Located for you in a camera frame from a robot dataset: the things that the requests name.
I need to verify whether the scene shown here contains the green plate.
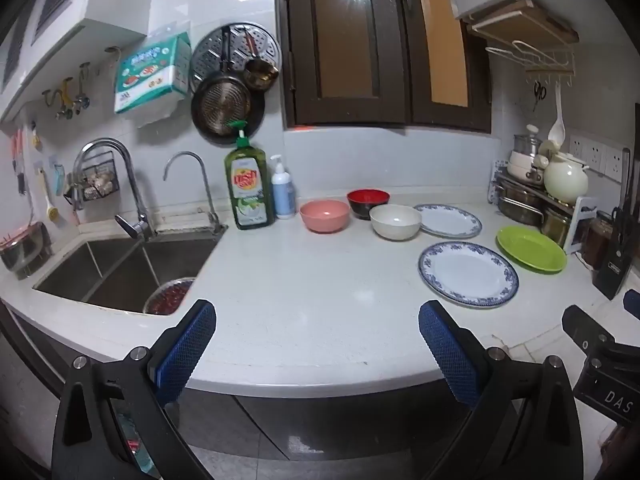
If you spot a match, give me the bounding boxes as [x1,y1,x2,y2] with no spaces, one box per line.
[496,226,566,274]

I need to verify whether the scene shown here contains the blue white plate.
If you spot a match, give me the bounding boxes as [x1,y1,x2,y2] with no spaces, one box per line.
[414,204,483,240]
[418,242,520,309]

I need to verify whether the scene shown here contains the cream white bowl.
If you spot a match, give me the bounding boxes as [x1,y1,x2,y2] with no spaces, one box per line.
[370,204,422,242]

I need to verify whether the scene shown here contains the red black bowl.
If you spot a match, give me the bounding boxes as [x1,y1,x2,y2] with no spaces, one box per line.
[347,188,390,220]

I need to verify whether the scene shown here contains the pink bowl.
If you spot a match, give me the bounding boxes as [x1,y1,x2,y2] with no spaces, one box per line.
[299,200,350,234]

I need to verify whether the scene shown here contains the black knife block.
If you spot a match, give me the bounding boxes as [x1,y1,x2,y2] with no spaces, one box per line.
[593,208,639,299]

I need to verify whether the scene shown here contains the brown glass jar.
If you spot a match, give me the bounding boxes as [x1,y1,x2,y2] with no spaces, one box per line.
[582,210,613,271]

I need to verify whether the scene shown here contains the white pot rack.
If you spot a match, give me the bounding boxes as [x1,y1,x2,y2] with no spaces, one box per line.
[488,162,598,255]

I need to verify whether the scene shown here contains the steel pot lower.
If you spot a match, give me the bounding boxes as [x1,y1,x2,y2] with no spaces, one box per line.
[540,207,572,247]

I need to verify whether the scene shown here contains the metal strainer in sink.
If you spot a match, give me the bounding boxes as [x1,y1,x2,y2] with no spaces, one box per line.
[142,278,194,315]

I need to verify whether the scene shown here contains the cream ceramic pot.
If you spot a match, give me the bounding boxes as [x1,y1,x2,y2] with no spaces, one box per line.
[535,140,589,205]

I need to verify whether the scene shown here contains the steel pot upper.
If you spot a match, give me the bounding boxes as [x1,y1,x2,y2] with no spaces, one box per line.
[497,181,544,228]

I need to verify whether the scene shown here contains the stainless steel sink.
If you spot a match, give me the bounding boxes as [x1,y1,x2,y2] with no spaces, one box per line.
[35,233,219,313]

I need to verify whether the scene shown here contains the white enamel pot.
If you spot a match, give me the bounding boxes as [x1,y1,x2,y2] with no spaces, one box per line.
[506,150,544,186]

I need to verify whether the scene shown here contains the white rice spoon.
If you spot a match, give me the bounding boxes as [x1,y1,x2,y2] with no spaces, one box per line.
[548,80,566,148]

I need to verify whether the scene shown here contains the glass lidded steel pot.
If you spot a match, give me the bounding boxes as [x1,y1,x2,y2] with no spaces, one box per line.
[513,124,541,157]

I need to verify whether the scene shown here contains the tall chrome sink faucet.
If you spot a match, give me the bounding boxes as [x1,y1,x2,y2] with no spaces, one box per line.
[70,136,156,241]

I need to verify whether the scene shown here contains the steel bowl left counter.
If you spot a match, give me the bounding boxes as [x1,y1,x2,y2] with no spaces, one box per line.
[1,221,51,280]

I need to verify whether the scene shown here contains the yellow white dish brush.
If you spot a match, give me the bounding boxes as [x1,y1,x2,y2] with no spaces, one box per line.
[38,168,60,222]

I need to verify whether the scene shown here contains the hanging scissors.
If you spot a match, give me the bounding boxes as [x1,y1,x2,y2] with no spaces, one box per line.
[533,80,548,110]

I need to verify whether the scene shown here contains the small chrome water tap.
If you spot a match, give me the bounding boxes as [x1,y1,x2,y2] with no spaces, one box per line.
[163,151,226,234]

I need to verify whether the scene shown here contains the white under-cabinet rack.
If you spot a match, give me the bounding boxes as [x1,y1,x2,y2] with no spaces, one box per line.
[485,40,576,87]

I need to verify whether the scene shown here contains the white blue pump bottle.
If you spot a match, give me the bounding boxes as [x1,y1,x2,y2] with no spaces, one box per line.
[270,154,296,219]

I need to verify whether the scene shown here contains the green dish soap bottle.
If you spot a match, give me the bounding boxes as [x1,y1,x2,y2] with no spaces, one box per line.
[224,120,274,230]

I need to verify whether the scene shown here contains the wooden cutting board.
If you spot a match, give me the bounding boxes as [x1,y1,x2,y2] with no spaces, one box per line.
[468,0,579,51]

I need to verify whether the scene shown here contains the hanging black frying pan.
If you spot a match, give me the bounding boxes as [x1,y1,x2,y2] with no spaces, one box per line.
[191,26,265,146]

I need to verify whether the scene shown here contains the paper towel pack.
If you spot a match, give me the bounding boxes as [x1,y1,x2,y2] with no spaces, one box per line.
[114,30,192,128]

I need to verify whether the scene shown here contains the hanging steamer tray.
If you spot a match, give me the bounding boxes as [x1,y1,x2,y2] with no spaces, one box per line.
[189,22,282,93]

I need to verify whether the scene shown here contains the hanging small brass pot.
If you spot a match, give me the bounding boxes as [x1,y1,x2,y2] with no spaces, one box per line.
[243,29,280,92]

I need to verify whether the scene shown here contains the wall power outlets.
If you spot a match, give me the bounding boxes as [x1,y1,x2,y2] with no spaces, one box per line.
[568,133,623,183]

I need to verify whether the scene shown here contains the wire sponge basket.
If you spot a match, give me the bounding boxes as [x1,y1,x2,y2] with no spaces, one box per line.
[80,159,119,202]

